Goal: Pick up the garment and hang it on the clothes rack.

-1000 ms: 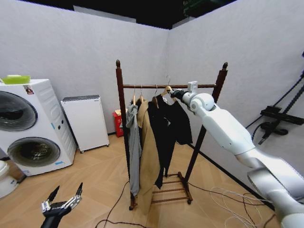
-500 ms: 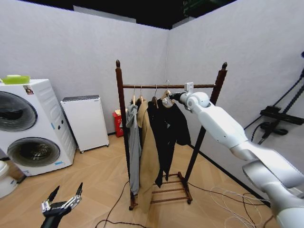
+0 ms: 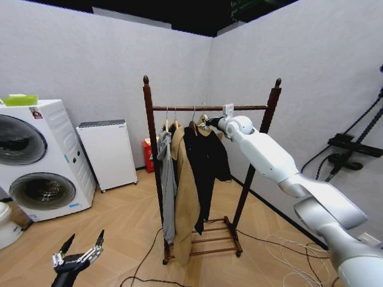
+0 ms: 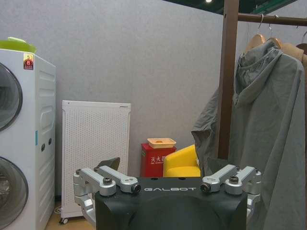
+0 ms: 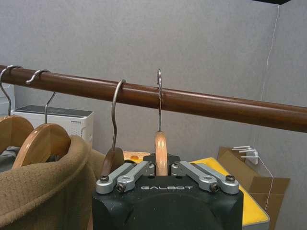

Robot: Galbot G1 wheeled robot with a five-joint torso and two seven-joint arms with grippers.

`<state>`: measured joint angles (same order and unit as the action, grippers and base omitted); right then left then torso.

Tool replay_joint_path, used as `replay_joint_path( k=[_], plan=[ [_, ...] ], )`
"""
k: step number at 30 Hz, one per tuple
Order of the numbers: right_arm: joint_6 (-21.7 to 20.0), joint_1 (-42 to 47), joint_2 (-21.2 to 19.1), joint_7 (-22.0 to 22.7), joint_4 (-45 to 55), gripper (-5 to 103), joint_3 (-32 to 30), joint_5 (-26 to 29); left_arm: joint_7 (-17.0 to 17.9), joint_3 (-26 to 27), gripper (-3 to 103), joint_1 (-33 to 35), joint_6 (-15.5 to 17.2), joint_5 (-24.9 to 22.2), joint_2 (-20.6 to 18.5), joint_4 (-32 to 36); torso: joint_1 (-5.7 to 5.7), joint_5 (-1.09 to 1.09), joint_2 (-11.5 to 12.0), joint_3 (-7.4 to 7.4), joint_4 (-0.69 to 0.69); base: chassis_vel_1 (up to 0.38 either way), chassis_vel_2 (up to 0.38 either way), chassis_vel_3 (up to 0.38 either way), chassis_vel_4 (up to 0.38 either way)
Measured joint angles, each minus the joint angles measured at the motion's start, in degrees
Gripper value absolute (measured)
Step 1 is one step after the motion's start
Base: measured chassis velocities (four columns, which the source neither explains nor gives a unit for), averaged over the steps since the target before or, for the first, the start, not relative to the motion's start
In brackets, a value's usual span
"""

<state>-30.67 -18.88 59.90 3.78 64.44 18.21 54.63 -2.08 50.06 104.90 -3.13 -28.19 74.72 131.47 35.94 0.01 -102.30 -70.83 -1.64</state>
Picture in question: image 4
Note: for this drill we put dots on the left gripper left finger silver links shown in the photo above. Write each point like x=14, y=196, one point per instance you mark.
x=109, y=178

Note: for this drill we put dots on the brown rack post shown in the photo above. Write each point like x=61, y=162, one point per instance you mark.
x=226, y=83

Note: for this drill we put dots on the light wooden hanger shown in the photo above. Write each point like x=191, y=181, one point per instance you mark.
x=255, y=40
x=275, y=42

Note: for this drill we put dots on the white perforated air purifier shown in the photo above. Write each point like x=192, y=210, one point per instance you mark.
x=96, y=143

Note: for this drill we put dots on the beige plastic tray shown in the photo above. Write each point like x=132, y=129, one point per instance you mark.
x=161, y=142

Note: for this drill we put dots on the dark wooden hanger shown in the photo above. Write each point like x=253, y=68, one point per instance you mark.
x=302, y=44

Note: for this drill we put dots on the brown rack rail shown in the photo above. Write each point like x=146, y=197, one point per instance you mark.
x=273, y=19

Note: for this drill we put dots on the white stacked washer dryer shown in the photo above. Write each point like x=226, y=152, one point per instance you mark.
x=36, y=134

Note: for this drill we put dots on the grey hooded jacket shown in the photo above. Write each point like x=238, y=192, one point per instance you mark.
x=266, y=124

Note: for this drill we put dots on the green plastic basin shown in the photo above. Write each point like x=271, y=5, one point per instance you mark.
x=16, y=45

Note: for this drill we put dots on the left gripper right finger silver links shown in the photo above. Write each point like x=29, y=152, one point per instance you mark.
x=231, y=178

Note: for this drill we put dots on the yellow armchair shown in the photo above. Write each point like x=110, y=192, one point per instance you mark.
x=182, y=163

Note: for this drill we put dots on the red fire extinguisher box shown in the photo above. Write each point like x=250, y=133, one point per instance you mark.
x=153, y=160

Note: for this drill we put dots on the round ceiling light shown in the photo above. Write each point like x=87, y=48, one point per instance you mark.
x=208, y=1

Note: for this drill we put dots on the beige coat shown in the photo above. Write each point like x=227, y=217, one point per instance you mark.
x=296, y=54

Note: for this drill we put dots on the red energy label sticker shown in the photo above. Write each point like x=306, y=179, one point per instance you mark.
x=28, y=61

